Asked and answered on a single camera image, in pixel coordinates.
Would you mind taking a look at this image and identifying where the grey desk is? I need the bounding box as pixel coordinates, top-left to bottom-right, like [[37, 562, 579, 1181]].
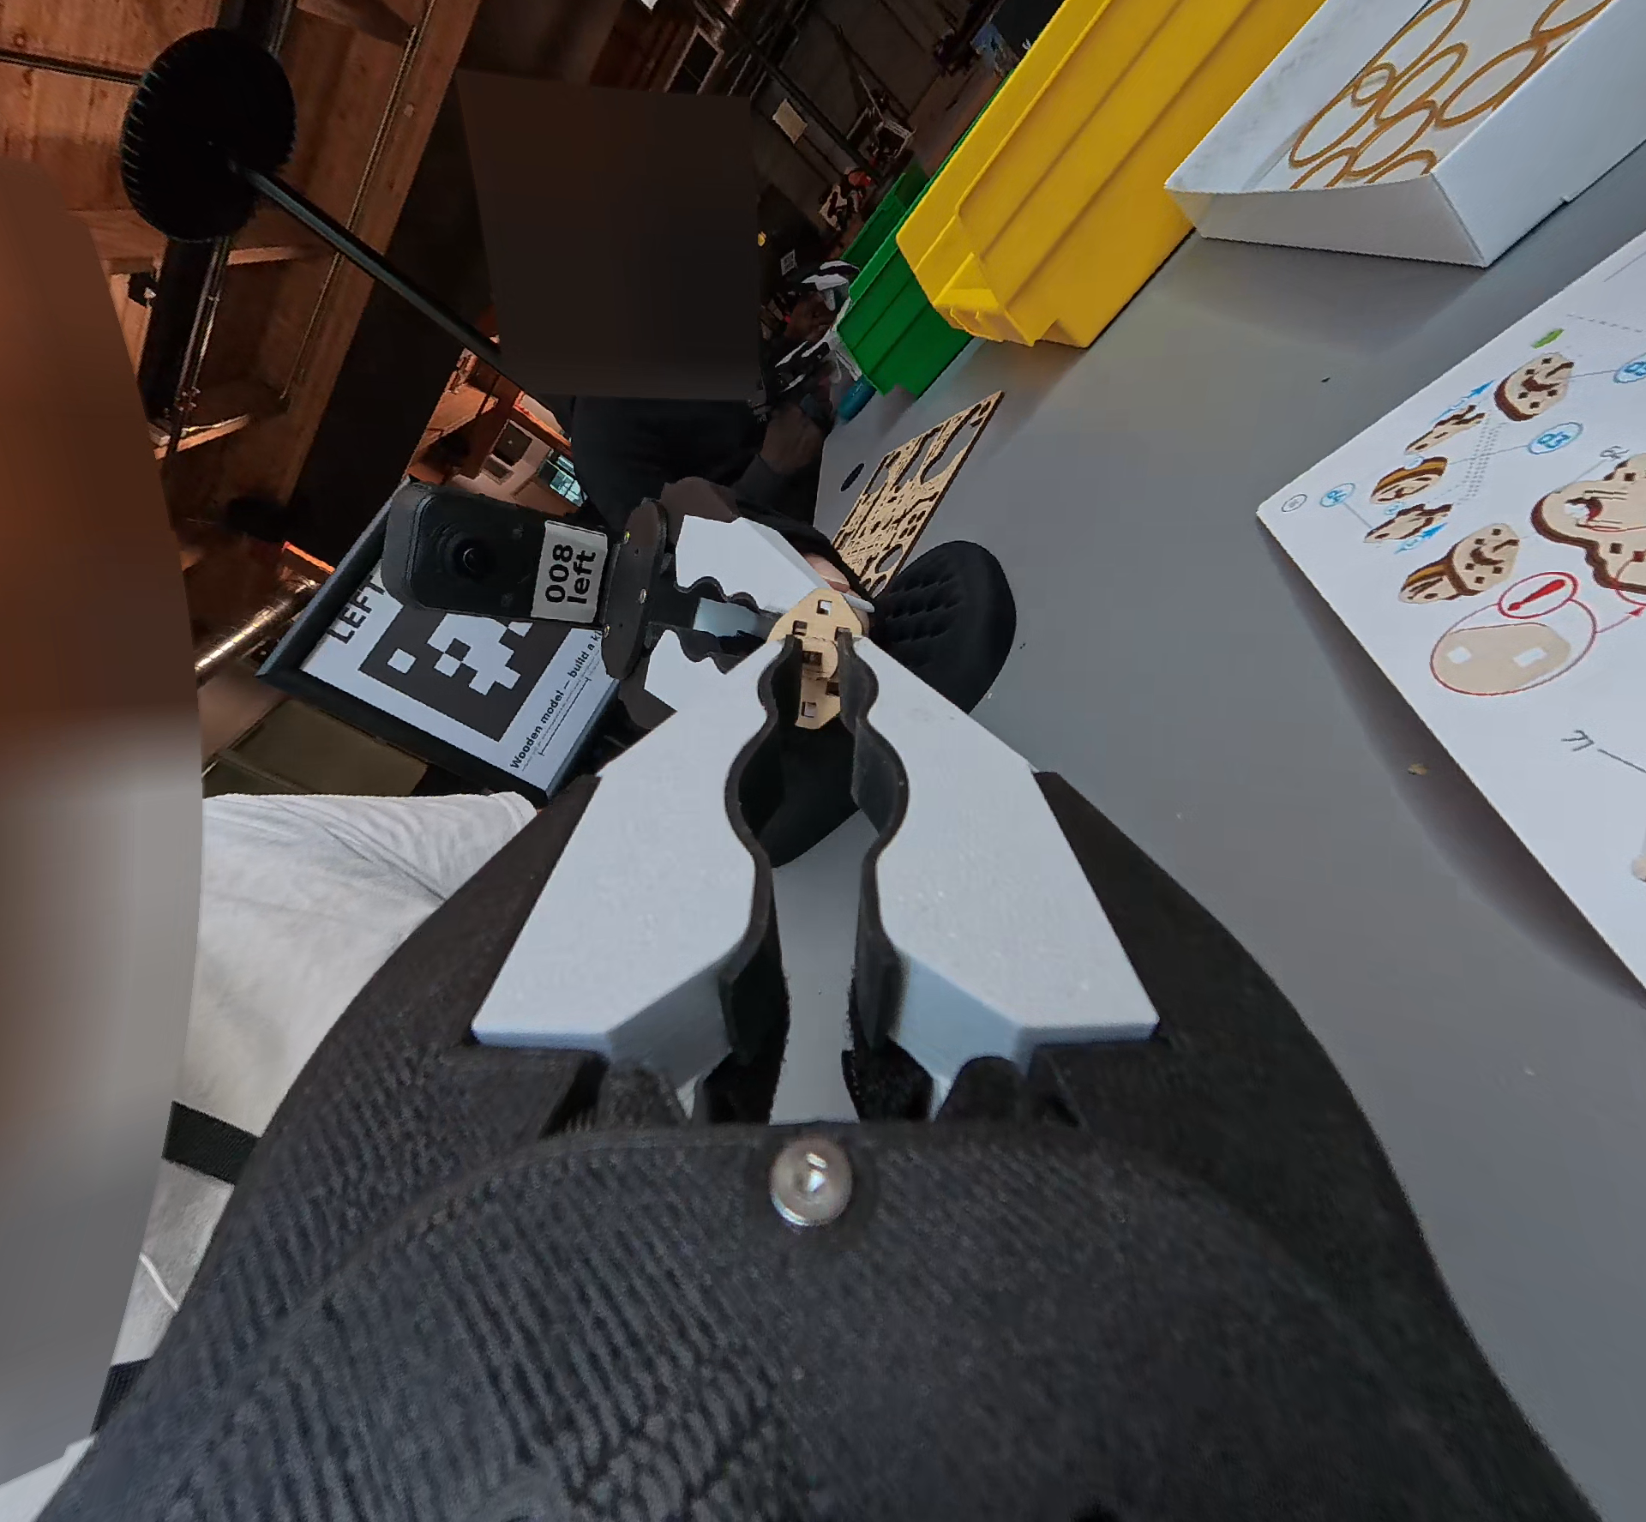
[[764, 133, 1646, 1522]]

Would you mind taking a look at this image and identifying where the white cardboard tray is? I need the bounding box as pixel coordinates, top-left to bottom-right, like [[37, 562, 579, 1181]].
[[1164, 0, 1646, 269]]

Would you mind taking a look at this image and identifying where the pile of tan rubber bands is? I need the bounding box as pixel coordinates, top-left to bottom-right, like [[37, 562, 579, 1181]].
[[1287, 0, 1646, 192]]

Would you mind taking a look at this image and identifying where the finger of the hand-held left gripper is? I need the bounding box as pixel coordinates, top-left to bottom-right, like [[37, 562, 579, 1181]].
[[640, 630, 773, 736], [668, 511, 843, 648]]

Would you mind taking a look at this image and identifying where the black pole with round disc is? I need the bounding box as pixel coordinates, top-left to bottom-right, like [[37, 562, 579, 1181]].
[[119, 27, 507, 362]]

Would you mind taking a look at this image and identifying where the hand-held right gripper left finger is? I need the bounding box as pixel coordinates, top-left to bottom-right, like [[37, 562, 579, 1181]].
[[470, 630, 794, 1127]]

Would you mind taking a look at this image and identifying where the green plastic bin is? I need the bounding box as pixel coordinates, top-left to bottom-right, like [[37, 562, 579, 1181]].
[[836, 161, 982, 397]]

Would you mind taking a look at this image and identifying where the illustrated instruction booklet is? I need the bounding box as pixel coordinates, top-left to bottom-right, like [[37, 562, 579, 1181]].
[[1257, 248, 1646, 993]]

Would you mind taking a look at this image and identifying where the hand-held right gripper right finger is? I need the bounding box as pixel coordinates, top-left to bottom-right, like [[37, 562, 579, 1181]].
[[836, 630, 1162, 1121]]

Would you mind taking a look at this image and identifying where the framed marker sign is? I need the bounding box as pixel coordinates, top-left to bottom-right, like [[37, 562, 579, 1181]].
[[254, 473, 622, 802]]

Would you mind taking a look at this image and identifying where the yellow plastic bin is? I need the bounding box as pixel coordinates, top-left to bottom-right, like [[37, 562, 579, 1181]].
[[896, 0, 1439, 350]]

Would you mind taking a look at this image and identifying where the black neck strap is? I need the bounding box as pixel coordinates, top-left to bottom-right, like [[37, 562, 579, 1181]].
[[160, 1097, 261, 1186]]

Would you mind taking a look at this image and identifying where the octagonal wooden disc piece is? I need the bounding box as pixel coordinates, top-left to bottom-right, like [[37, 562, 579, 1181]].
[[770, 585, 878, 736]]

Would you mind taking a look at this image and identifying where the black mesh wrist rest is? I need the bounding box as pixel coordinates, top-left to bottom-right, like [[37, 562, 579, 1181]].
[[740, 538, 1020, 869]]

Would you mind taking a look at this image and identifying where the wooden cutout sheet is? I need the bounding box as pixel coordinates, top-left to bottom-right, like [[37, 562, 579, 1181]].
[[829, 390, 1008, 599]]

